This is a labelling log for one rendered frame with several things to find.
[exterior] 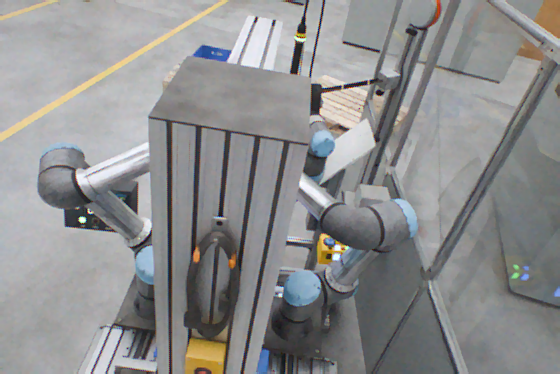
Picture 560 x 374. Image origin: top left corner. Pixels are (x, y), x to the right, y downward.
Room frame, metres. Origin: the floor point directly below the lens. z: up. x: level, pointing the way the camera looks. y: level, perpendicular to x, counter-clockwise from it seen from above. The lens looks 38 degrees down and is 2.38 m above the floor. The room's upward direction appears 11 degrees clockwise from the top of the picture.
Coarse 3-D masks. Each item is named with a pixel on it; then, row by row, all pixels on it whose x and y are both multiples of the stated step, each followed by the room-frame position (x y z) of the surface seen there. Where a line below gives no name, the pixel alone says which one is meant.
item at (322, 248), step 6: (324, 234) 1.41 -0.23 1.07; (324, 240) 1.37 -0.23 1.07; (318, 246) 1.38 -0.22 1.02; (324, 246) 1.34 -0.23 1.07; (342, 246) 1.36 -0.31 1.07; (318, 252) 1.36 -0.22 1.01; (324, 252) 1.31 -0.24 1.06; (330, 252) 1.32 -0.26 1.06; (336, 252) 1.32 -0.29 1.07; (342, 252) 1.32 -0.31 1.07; (318, 258) 1.33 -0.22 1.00; (324, 258) 1.32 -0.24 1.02; (324, 264) 1.32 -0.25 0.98
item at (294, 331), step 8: (280, 312) 0.92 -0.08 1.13; (272, 320) 0.93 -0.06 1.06; (280, 320) 0.91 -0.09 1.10; (288, 320) 0.90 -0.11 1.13; (304, 320) 0.90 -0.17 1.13; (312, 320) 0.95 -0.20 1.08; (272, 328) 0.91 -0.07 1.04; (280, 328) 0.90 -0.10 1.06; (288, 328) 0.89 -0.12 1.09; (296, 328) 0.89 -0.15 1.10; (304, 328) 0.91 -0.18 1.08; (280, 336) 0.88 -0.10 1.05; (288, 336) 0.88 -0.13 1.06; (296, 336) 0.88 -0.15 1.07; (304, 336) 0.89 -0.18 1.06
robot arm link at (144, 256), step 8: (144, 248) 0.96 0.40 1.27; (152, 248) 0.96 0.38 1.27; (136, 256) 0.96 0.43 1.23; (144, 256) 0.93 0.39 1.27; (152, 256) 0.93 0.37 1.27; (136, 264) 0.90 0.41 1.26; (144, 264) 0.90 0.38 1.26; (152, 264) 0.90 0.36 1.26; (136, 272) 0.90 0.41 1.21; (144, 272) 0.87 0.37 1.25; (152, 272) 0.88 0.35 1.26; (144, 280) 0.87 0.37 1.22; (152, 280) 0.87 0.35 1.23; (144, 288) 0.87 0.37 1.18; (152, 288) 0.87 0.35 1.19; (152, 296) 0.87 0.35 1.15
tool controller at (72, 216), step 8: (128, 184) 1.29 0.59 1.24; (136, 184) 1.31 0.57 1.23; (120, 192) 1.23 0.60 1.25; (128, 192) 1.23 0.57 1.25; (136, 192) 1.30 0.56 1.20; (128, 200) 1.22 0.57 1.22; (136, 200) 1.29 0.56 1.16; (80, 208) 1.18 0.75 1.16; (136, 208) 1.28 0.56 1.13; (72, 216) 1.17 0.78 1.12; (80, 216) 1.17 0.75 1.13; (88, 216) 1.18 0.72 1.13; (96, 216) 1.18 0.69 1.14; (72, 224) 1.16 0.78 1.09; (80, 224) 1.17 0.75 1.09; (88, 224) 1.17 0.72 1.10; (96, 224) 1.18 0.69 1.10; (104, 224) 1.18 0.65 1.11
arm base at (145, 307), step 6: (138, 294) 0.89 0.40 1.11; (138, 300) 0.88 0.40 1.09; (144, 300) 0.87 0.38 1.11; (150, 300) 0.87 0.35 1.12; (138, 306) 0.88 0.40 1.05; (144, 306) 0.86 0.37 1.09; (150, 306) 0.86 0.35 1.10; (138, 312) 0.86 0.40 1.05; (144, 312) 0.85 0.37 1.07; (150, 312) 0.86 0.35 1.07; (150, 318) 0.85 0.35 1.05
